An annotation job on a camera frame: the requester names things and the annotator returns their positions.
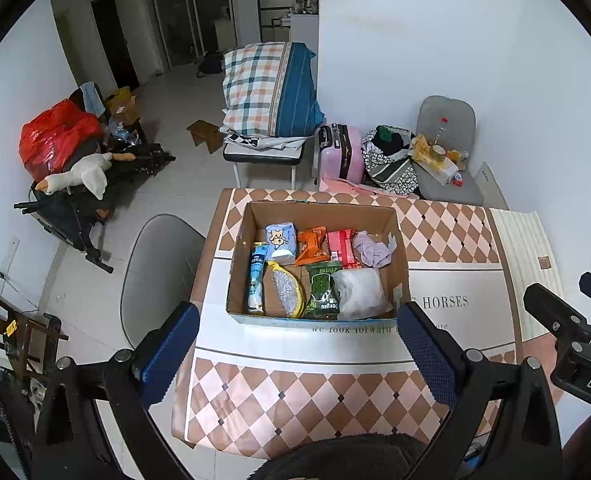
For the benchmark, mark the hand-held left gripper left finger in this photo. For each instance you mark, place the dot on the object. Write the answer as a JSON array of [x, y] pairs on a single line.
[[173, 352]]

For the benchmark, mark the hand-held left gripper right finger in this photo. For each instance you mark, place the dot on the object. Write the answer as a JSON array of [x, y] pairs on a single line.
[[425, 355]]

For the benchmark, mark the white plastic bag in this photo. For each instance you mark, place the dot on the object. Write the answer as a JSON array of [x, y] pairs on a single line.
[[363, 290]]

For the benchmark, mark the light blue tube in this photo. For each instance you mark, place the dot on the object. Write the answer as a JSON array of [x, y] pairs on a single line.
[[256, 280]]

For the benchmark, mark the large cardboard box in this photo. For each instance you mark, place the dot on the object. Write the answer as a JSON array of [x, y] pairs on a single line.
[[240, 260]]

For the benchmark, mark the purple cloth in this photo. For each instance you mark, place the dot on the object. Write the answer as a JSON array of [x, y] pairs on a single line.
[[370, 250]]

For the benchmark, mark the green snack packet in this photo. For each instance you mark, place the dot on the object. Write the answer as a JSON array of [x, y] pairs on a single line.
[[323, 290]]

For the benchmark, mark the red snack packet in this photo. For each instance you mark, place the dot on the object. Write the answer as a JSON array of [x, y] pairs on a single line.
[[340, 247]]

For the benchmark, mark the blue tissue pack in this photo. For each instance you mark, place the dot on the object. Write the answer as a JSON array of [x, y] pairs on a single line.
[[281, 240]]

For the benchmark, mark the orange snack packet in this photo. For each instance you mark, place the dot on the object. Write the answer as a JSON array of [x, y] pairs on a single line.
[[311, 245]]

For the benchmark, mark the person's right forearm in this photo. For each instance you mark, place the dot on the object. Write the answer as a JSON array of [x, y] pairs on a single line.
[[590, 445]]

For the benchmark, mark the small brown square piece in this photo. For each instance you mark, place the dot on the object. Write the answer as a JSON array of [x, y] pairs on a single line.
[[544, 263]]

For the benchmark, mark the cream striped mat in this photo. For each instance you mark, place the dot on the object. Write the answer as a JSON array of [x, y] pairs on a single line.
[[525, 240]]

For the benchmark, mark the grey chair with rounded back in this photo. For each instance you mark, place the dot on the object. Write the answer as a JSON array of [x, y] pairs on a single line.
[[160, 270]]

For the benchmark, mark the checkered tablecloth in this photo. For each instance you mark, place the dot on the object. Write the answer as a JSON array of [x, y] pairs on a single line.
[[300, 390]]

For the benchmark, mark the white leaning board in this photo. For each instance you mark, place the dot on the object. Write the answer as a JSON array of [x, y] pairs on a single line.
[[490, 185]]

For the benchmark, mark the person's black fleece clothing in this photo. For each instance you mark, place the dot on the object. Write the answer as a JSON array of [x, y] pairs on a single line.
[[340, 460]]

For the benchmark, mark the dark wooden chair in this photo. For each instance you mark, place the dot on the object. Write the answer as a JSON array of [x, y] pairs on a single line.
[[25, 330]]

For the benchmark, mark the small red item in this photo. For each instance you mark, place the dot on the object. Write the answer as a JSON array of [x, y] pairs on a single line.
[[458, 179]]

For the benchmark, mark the white flat box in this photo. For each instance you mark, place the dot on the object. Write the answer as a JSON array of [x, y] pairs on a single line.
[[440, 172]]

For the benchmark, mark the black folded stroller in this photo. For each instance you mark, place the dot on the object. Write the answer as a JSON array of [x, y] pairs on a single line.
[[70, 215]]

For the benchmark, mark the pink cloth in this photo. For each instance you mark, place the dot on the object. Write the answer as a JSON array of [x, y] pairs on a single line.
[[345, 187]]

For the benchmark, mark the brown tape roll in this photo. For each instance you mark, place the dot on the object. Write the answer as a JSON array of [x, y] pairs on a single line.
[[437, 154]]

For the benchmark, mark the patterned fabric bag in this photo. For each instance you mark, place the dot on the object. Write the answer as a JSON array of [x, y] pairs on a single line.
[[390, 165]]

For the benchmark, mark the white plush goose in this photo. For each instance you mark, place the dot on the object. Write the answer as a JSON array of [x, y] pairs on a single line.
[[87, 175]]

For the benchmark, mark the clear plastic bottle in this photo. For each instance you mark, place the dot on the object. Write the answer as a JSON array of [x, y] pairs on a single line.
[[442, 132]]

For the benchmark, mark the yellow plastic bag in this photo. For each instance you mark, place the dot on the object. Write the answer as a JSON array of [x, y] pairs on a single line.
[[419, 147]]

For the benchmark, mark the pink suitcase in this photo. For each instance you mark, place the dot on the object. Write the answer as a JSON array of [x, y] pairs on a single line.
[[353, 155]]

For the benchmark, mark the black padded bench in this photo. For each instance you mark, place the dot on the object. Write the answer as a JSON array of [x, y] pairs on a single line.
[[260, 155]]

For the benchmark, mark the grey chair holding clutter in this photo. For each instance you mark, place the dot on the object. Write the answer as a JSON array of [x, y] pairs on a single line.
[[445, 110]]

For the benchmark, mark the small wooden stool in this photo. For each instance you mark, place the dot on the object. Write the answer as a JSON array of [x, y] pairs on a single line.
[[204, 132]]

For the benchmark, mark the red plastic bag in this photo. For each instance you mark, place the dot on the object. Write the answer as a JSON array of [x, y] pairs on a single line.
[[55, 140]]

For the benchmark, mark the small cardboard box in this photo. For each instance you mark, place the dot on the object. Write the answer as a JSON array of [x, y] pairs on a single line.
[[123, 105]]

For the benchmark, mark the light blue cloth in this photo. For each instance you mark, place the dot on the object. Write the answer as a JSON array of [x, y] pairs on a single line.
[[92, 97]]

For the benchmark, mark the plaid folded bedding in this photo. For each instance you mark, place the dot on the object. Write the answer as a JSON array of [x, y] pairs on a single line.
[[255, 85]]

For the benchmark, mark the black bag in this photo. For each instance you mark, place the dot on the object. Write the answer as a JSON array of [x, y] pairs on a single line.
[[210, 65]]

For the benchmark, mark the white cabinet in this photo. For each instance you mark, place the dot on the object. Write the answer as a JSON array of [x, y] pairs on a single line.
[[305, 27]]

